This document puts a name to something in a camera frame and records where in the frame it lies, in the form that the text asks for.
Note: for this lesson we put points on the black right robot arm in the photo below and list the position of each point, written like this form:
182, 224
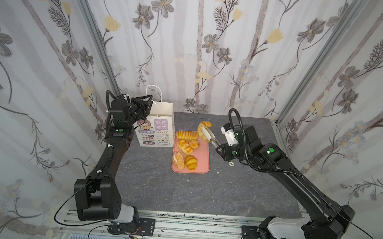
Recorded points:
327, 219

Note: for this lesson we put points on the sugared oval bread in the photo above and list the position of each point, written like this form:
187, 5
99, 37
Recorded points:
178, 160

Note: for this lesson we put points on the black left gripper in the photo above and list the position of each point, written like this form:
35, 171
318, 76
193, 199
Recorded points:
142, 104

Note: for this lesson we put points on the white printed paper bag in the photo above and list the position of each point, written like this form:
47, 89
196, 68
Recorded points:
158, 128

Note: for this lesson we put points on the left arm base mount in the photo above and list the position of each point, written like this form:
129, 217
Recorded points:
143, 227

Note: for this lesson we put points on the croissant bread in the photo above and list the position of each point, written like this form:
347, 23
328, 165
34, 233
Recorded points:
199, 130

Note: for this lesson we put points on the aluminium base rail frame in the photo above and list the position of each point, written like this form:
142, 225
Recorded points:
176, 225

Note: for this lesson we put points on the pink tray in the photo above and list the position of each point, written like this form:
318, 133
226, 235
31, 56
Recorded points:
201, 154

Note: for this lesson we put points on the long striped bread loaf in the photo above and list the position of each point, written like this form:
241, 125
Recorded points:
187, 135

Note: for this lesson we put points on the golden ridged bun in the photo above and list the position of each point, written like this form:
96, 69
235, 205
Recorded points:
191, 163

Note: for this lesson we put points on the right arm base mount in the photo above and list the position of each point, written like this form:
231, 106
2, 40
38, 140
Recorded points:
253, 232

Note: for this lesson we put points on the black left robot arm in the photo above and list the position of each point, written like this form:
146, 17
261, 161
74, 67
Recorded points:
96, 196

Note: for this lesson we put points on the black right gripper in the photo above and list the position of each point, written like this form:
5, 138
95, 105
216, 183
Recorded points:
222, 149

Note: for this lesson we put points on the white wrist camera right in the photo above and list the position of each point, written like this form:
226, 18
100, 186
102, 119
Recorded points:
230, 134

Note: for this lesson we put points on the small round bun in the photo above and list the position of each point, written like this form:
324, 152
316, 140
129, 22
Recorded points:
195, 144

